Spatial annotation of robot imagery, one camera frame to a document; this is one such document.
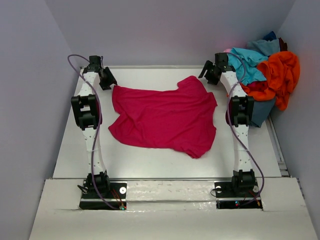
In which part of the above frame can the magenta t-shirt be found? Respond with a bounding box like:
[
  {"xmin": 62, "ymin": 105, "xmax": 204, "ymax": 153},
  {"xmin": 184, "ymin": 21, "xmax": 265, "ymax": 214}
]
[{"xmin": 108, "ymin": 76, "xmax": 218, "ymax": 159}]

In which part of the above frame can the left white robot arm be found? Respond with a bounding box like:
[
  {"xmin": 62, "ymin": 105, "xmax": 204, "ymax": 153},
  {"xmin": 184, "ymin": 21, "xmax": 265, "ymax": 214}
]
[{"xmin": 71, "ymin": 66, "xmax": 115, "ymax": 195}]

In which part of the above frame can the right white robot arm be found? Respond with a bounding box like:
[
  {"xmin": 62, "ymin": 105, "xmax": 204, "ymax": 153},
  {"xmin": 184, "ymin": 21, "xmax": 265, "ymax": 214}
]
[{"xmin": 199, "ymin": 60, "xmax": 257, "ymax": 199}]

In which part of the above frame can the pink t-shirt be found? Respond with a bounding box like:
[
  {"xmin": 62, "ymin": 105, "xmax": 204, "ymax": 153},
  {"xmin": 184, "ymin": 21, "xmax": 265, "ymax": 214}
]
[{"xmin": 223, "ymin": 48, "xmax": 232, "ymax": 53}]

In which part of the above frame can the cyan t-shirt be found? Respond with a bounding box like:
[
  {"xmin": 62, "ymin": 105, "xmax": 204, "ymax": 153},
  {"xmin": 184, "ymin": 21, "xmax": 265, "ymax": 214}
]
[{"xmin": 228, "ymin": 47, "xmax": 268, "ymax": 86}]

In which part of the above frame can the red t-shirt in pile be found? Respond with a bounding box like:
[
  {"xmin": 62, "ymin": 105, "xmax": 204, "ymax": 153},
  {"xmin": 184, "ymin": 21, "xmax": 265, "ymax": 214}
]
[{"xmin": 246, "ymin": 81, "xmax": 268, "ymax": 92}]

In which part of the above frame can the slate blue t-shirt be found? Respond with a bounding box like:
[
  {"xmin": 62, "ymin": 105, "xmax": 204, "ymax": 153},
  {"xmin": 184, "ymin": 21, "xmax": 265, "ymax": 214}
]
[{"xmin": 250, "ymin": 97, "xmax": 276, "ymax": 128}]

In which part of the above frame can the grey-blue t-shirt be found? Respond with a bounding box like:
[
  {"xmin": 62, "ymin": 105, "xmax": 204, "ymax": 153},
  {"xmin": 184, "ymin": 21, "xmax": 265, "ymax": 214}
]
[{"xmin": 246, "ymin": 39, "xmax": 281, "ymax": 57}]

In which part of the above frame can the dark blue t-shirt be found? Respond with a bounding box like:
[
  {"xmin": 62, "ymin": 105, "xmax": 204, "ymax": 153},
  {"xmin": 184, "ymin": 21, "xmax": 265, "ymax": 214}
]
[{"xmin": 262, "ymin": 31, "xmax": 277, "ymax": 41}]

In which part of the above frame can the orange t-shirt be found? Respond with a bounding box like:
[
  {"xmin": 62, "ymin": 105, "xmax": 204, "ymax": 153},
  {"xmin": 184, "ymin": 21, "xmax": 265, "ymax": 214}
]
[{"xmin": 240, "ymin": 51, "xmax": 300, "ymax": 111}]

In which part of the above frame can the maroon t-shirt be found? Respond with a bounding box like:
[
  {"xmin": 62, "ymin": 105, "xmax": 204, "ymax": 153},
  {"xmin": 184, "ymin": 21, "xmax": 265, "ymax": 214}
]
[{"xmin": 278, "ymin": 37, "xmax": 288, "ymax": 52}]

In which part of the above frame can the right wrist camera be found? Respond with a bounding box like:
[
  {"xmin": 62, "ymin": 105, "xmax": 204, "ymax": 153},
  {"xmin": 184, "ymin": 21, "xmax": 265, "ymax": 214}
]
[{"xmin": 214, "ymin": 52, "xmax": 236, "ymax": 73}]

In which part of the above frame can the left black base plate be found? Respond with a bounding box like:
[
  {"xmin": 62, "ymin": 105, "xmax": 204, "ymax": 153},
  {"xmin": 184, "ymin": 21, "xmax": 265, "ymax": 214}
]
[{"xmin": 77, "ymin": 181, "xmax": 128, "ymax": 211}]

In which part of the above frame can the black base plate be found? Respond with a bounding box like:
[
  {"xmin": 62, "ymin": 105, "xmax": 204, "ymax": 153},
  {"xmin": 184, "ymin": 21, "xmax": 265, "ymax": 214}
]
[
  {"xmin": 210, "ymin": 181, "xmax": 263, "ymax": 210},
  {"xmin": 77, "ymin": 181, "xmax": 128, "ymax": 211}
]

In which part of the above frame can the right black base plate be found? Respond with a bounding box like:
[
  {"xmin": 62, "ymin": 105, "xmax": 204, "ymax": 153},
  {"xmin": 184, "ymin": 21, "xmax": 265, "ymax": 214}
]
[{"xmin": 210, "ymin": 181, "xmax": 263, "ymax": 210}]

